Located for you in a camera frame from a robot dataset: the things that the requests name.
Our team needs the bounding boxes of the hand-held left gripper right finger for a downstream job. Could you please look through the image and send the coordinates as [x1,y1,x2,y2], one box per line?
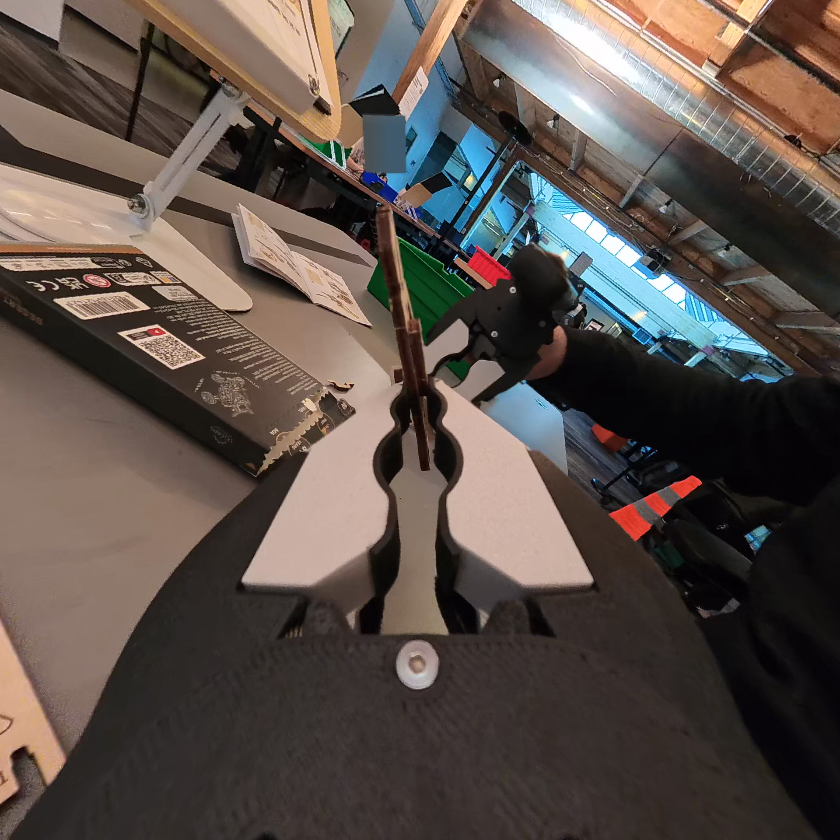
[430,385,595,634]

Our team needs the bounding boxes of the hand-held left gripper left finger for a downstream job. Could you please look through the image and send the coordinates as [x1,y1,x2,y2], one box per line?
[241,382,403,634]

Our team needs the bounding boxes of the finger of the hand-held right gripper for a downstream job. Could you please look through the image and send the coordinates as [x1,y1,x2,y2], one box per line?
[436,343,476,382]
[432,320,476,362]

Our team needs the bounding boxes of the wooden model assembly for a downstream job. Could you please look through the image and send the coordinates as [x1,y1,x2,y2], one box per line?
[374,205,434,473]

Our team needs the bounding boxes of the person's right forearm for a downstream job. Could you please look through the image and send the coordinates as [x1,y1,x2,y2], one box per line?
[538,325,840,509]

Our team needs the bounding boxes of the black model kit box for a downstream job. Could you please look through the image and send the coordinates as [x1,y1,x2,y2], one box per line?
[0,243,357,479]

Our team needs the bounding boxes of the plywood parts sheet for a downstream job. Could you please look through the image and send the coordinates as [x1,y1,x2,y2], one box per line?
[0,616,68,807]

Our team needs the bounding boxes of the person's right hand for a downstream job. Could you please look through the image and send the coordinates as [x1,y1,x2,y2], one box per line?
[525,325,568,383]

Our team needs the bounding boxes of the red plastic bin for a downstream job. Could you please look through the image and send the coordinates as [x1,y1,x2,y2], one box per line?
[467,246,511,280]

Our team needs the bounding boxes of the green plastic bin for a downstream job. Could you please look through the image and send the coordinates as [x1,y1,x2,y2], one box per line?
[365,236,476,383]

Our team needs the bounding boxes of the orange floor marker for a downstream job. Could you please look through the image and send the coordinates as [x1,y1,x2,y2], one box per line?
[609,474,703,543]

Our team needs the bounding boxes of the brown cardboard sign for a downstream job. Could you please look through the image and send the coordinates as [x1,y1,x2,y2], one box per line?
[394,172,455,210]

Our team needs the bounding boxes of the instruction booklet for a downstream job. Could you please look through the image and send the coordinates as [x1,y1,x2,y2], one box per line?
[231,202,374,328]

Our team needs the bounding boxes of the green storage bins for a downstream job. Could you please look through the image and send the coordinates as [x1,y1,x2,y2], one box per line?
[307,134,353,166]

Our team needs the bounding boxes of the white adjustable stand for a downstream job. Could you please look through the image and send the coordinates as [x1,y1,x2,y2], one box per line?
[0,84,254,313]

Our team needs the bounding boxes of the wooden stand board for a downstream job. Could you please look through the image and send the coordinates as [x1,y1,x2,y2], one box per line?
[125,0,343,144]

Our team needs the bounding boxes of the person's black jacket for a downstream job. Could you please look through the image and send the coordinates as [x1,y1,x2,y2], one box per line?
[696,505,840,840]

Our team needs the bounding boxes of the white flat panel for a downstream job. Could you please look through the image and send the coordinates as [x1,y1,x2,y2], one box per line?
[157,0,332,114]

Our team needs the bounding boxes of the silver round air duct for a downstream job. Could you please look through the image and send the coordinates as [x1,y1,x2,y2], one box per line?
[508,0,840,236]

